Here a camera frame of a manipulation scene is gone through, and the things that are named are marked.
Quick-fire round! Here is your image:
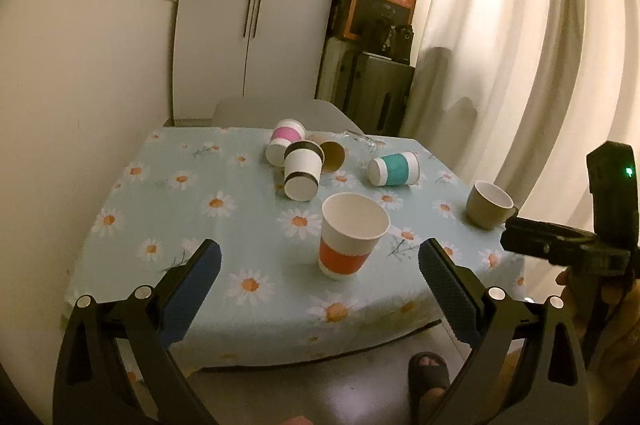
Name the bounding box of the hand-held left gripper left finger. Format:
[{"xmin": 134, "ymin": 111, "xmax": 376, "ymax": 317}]
[{"xmin": 52, "ymin": 239, "xmax": 222, "ymax": 425}]

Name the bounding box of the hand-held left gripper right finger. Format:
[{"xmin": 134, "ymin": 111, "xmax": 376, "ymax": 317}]
[{"xmin": 417, "ymin": 237, "xmax": 591, "ymax": 425}]

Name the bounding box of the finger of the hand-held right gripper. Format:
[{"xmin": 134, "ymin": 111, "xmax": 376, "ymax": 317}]
[{"xmin": 501, "ymin": 217, "xmax": 597, "ymax": 267}]

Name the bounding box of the orange band paper cup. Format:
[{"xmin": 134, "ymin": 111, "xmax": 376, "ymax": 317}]
[{"xmin": 318, "ymin": 192, "xmax": 391, "ymax": 281}]

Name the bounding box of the teal band paper cup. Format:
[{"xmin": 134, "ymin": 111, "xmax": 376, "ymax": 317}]
[{"xmin": 366, "ymin": 151, "xmax": 421, "ymax": 187}]

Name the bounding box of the black band paper cup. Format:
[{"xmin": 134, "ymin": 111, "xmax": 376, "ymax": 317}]
[{"xmin": 283, "ymin": 140, "xmax": 325, "ymax": 202}]

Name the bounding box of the brown kraft paper cup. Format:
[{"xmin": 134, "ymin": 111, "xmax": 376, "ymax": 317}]
[{"xmin": 306, "ymin": 132, "xmax": 347, "ymax": 174}]

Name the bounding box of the pink band paper cup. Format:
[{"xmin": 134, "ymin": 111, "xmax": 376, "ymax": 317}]
[{"xmin": 265, "ymin": 119, "xmax": 307, "ymax": 167}]

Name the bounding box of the person's right hand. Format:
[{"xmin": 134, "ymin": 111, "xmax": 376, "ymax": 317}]
[{"xmin": 555, "ymin": 268, "xmax": 640, "ymax": 371}]

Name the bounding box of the beige ceramic mug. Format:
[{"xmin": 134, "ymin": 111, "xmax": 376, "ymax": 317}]
[{"xmin": 466, "ymin": 180, "xmax": 520, "ymax": 230}]

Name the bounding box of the black slipper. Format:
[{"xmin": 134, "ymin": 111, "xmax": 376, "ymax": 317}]
[{"xmin": 407, "ymin": 351, "xmax": 451, "ymax": 425}]

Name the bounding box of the daisy print tablecloth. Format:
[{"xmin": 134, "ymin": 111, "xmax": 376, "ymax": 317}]
[{"xmin": 65, "ymin": 125, "xmax": 527, "ymax": 386}]

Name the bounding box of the clear glass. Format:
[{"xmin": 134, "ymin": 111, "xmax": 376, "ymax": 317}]
[{"xmin": 344, "ymin": 129, "xmax": 383, "ymax": 154}]

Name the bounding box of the cream curtain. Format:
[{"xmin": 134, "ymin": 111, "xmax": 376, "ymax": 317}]
[{"xmin": 400, "ymin": 0, "xmax": 640, "ymax": 306}]

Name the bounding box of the grey suitcase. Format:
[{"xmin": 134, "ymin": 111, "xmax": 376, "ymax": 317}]
[
  {"xmin": 316, "ymin": 36, "xmax": 363, "ymax": 112},
  {"xmin": 345, "ymin": 52, "xmax": 416, "ymax": 137}
]

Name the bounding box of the small black bag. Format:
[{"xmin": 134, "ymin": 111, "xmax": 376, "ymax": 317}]
[{"xmin": 384, "ymin": 24, "xmax": 415, "ymax": 62}]

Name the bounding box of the white wardrobe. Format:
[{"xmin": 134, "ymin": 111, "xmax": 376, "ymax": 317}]
[{"xmin": 172, "ymin": 0, "xmax": 353, "ymax": 126}]

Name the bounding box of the orange cardboard box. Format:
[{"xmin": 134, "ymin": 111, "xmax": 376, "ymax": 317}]
[{"xmin": 330, "ymin": 0, "xmax": 421, "ymax": 43}]

